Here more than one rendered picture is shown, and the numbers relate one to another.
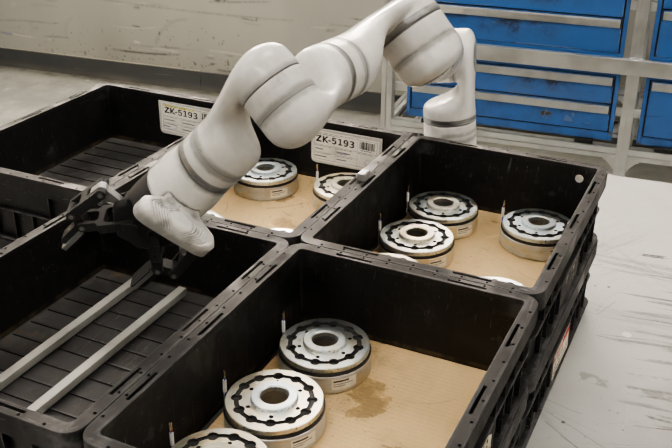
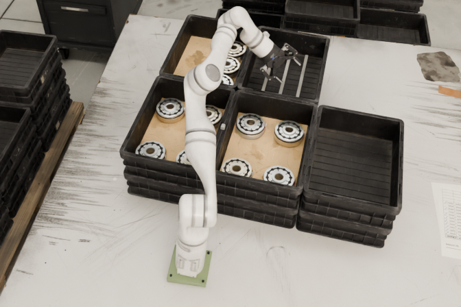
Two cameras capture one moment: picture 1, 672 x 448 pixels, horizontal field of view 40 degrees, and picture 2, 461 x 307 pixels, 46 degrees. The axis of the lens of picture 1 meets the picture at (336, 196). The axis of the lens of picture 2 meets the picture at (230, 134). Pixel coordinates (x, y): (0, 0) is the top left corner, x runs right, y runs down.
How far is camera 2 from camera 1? 253 cm
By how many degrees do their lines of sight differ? 107
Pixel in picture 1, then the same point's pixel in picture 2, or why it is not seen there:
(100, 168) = (367, 190)
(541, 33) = not seen: outside the picture
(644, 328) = (106, 183)
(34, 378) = (296, 75)
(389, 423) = not seen: hidden behind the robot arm
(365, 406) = not seen: hidden behind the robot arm
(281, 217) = (261, 160)
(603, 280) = (115, 214)
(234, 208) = (284, 164)
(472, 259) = (177, 143)
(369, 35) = (215, 40)
